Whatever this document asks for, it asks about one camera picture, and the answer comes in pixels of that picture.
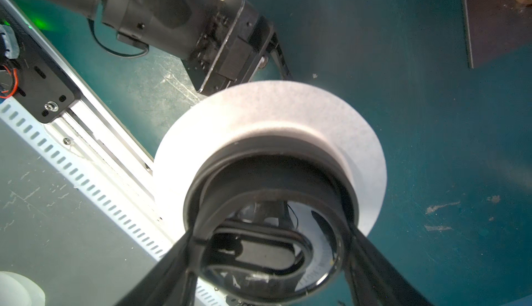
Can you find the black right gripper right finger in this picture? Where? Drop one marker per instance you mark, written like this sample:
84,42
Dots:
373,280

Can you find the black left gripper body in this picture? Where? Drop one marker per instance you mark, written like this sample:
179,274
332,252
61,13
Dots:
231,49

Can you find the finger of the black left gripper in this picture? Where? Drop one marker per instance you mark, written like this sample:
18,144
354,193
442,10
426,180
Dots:
276,53

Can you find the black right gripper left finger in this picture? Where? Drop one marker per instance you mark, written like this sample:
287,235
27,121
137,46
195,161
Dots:
170,281

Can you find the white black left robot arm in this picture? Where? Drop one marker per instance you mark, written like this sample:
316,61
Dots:
173,26

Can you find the aluminium front mounting rail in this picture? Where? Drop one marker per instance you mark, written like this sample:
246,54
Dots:
78,223

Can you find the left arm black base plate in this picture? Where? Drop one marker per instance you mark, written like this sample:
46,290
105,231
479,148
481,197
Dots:
30,75

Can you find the dark tree base plate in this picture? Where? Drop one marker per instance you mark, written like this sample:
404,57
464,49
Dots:
494,28

